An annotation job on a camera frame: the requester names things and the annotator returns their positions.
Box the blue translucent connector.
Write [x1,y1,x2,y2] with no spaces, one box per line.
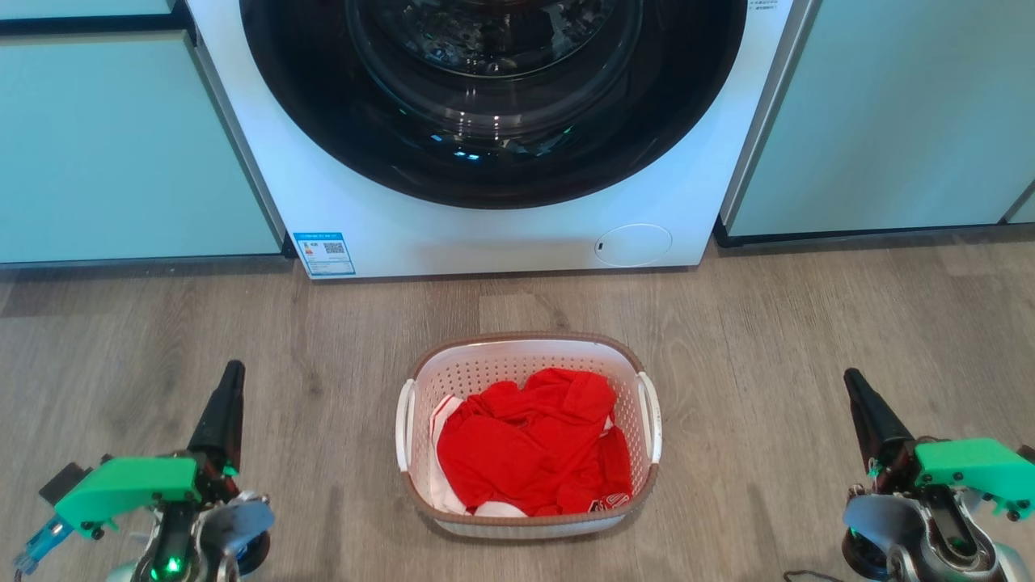
[11,516,78,576]

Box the black round washer door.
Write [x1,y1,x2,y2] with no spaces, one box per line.
[239,0,749,210]

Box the white perforated laundry basket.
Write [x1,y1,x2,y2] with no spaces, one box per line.
[395,331,663,540]

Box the white front-load washing machine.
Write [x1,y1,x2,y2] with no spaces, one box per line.
[186,0,813,280]

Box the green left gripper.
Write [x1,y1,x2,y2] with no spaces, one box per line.
[53,360,247,539]

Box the blue energy label sticker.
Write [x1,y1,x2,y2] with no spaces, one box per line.
[293,232,357,278]

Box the round white filter cover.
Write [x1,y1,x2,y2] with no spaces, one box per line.
[594,224,674,268]

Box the light green cabinet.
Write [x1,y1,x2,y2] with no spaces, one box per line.
[0,0,285,266]
[715,0,1035,248]

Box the red garment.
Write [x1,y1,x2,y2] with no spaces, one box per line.
[437,368,635,518]

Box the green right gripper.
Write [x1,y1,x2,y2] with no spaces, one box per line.
[843,368,1035,523]

